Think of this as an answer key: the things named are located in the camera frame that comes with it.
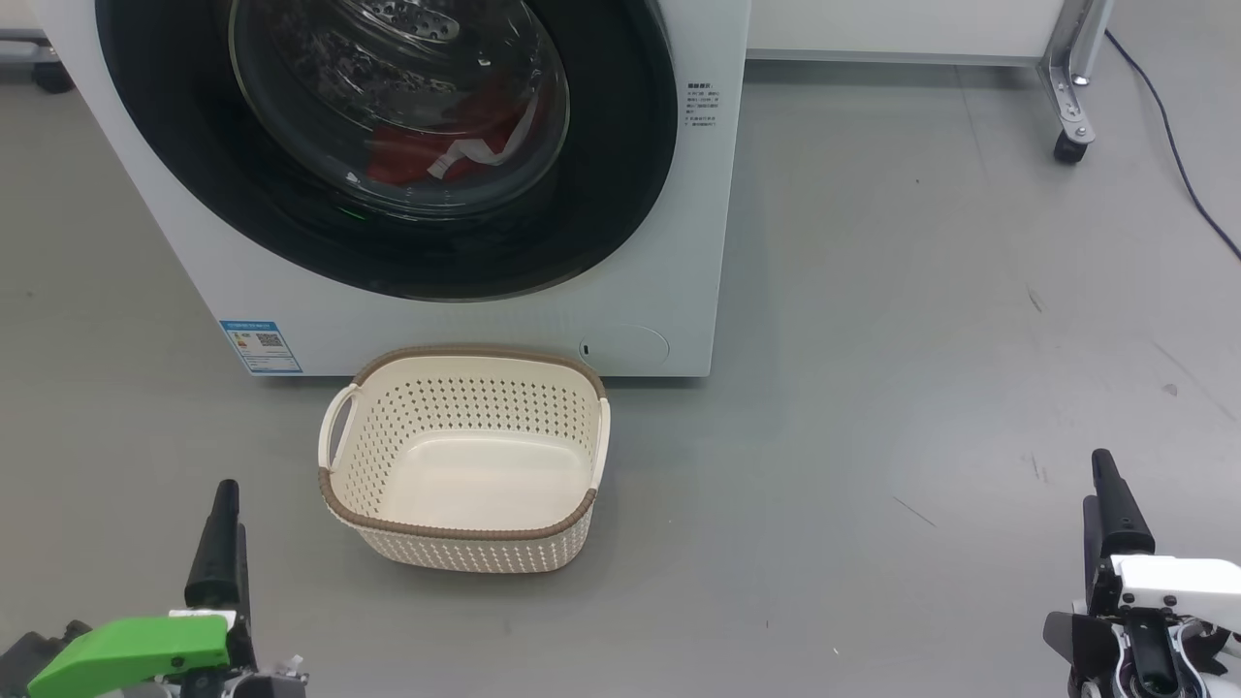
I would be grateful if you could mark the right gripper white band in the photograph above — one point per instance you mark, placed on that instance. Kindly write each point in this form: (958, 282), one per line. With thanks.
(1183, 586)

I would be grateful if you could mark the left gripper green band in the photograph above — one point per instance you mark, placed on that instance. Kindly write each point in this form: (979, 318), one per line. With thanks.
(126, 650)

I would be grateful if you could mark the black washing machine door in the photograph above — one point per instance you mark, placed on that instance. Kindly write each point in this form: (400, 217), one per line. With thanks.
(194, 174)

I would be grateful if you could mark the red and white garment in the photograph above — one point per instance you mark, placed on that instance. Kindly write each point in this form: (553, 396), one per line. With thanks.
(407, 160)

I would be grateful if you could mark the cream perforated basket brown rim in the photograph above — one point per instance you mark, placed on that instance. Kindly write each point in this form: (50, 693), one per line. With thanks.
(465, 485)

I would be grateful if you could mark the white front-load washing machine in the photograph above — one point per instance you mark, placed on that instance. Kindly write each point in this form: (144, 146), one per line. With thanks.
(620, 242)

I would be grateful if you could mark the blue energy label sticker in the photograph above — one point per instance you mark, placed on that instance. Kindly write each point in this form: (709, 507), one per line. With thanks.
(260, 347)

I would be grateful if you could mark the black caster wheel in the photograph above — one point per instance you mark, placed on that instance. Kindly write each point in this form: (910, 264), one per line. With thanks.
(53, 78)

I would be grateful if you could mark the white partition panel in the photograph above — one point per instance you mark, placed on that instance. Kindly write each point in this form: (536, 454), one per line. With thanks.
(902, 24)

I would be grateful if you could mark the printed warning text sticker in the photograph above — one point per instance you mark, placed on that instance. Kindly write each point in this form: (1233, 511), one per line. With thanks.
(701, 105)

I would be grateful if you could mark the metal frame leg with caster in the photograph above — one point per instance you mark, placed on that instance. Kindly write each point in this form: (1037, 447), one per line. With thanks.
(1071, 97)

